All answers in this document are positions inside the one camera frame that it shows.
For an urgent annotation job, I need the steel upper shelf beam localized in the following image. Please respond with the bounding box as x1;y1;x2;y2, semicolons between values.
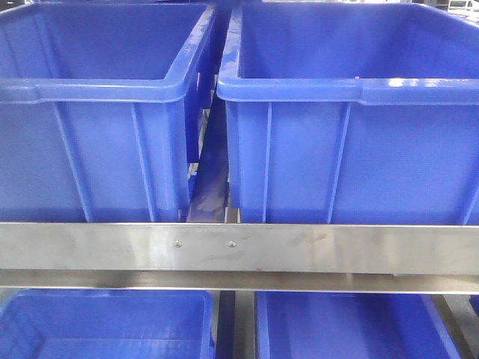
1;223;478;294

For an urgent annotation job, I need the blue bin upper shelf right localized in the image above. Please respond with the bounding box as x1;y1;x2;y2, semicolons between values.
217;1;478;225

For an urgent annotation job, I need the blue bin shelf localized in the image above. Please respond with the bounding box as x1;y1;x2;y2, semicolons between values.
217;1;478;225
1;1;216;222

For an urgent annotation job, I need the blue bin upper shelf left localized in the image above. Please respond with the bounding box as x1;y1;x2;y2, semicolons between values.
1;1;216;222

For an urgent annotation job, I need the blue plastic bin front right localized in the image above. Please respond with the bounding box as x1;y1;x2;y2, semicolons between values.
255;292;460;358

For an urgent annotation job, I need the blue plastic bin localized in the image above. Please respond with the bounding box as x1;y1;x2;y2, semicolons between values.
255;292;460;358
1;289;215;358

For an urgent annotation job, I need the blue plastic bin front left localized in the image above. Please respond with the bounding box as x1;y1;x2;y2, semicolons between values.
1;289;215;358

